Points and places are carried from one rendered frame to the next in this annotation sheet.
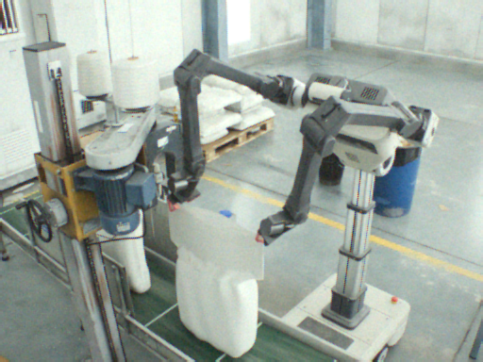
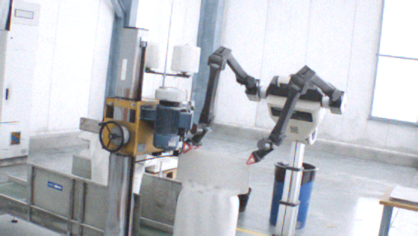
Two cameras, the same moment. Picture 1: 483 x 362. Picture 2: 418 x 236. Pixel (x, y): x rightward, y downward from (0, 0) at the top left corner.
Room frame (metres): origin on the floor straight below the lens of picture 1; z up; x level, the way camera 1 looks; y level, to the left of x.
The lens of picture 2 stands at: (-1.45, 0.94, 1.61)
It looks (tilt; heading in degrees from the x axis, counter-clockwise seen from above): 6 degrees down; 347
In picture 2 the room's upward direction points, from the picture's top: 6 degrees clockwise
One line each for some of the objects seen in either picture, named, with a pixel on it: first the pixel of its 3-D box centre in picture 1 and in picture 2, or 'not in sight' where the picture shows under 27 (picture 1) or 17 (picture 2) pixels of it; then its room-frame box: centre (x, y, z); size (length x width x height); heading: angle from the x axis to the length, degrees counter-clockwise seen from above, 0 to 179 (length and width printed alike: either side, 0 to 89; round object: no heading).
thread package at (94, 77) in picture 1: (93, 72); (148, 54); (1.77, 0.55, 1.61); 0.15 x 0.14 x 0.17; 50
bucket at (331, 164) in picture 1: (330, 168); (237, 199); (3.95, -0.85, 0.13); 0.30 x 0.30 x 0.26
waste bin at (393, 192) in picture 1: (392, 172); (291, 194); (3.46, -1.29, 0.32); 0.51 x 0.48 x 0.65; 140
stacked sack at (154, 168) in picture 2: (245, 116); (155, 163); (5.21, -0.09, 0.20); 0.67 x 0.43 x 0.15; 140
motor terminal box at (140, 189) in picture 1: (141, 191); (185, 122); (1.46, 0.34, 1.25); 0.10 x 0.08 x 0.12; 165
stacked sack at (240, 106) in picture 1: (243, 96); not in sight; (5.21, -0.07, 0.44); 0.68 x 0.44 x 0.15; 140
